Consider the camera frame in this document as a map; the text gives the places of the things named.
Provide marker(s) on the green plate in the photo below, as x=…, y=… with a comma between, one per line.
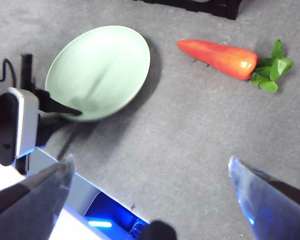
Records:
x=102, y=62

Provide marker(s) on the orange carrot with green leaves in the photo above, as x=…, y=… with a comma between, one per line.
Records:
x=220, y=56

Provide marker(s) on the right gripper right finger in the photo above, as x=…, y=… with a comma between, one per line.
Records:
x=277, y=212

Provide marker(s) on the black plate rack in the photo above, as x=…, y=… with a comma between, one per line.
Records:
x=215, y=10

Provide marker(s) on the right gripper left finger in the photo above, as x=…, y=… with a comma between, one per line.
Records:
x=27, y=212

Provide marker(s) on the pale grey camera box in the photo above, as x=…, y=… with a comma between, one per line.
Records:
x=27, y=120

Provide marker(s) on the black rounded object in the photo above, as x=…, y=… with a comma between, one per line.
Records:
x=160, y=231

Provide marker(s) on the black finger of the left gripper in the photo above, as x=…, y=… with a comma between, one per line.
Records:
x=48, y=127
x=52, y=106

